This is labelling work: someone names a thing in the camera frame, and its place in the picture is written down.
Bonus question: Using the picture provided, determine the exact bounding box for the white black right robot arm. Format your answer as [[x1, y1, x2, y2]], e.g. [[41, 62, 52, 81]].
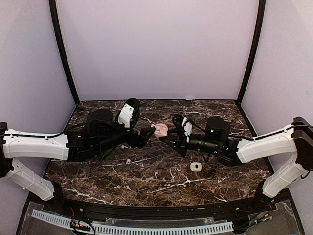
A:
[[155, 115, 313, 212]]

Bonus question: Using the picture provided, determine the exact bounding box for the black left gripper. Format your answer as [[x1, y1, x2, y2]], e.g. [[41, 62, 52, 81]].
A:
[[96, 117, 156, 154]]

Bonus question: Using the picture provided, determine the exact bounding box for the black right frame post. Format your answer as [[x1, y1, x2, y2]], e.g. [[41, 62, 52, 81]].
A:
[[236, 0, 266, 106]]

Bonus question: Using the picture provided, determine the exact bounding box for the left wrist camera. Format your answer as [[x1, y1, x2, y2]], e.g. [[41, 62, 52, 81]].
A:
[[115, 98, 140, 129]]

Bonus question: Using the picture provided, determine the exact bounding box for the pink earbud charging case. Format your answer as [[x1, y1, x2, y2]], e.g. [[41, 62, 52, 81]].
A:
[[154, 123, 168, 138]]

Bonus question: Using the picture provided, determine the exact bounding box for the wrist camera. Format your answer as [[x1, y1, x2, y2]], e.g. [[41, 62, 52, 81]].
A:
[[172, 114, 193, 137], [115, 98, 140, 129]]

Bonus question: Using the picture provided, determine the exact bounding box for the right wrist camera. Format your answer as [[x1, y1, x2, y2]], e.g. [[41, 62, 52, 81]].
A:
[[172, 114, 193, 137]]

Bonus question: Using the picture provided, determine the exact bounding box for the white charging case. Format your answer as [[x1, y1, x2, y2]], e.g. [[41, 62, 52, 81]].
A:
[[190, 162, 202, 172]]

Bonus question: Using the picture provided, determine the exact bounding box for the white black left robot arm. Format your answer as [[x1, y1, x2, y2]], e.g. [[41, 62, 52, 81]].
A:
[[0, 108, 155, 213]]

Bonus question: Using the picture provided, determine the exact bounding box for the black left frame post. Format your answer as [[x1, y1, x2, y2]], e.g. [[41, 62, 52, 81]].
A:
[[48, 0, 80, 106]]

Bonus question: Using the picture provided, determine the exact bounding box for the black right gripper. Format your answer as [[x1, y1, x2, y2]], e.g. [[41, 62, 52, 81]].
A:
[[159, 128, 220, 158]]

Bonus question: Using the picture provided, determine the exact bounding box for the white slotted cable duct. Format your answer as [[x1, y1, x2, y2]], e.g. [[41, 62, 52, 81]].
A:
[[31, 209, 233, 235]]

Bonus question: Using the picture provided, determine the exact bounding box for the black front aluminium rail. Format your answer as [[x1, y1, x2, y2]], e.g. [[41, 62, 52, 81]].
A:
[[41, 198, 276, 221]]

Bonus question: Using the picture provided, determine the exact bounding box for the black frame post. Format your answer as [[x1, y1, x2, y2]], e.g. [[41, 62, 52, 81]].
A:
[[236, 0, 266, 106], [48, 0, 80, 106]]

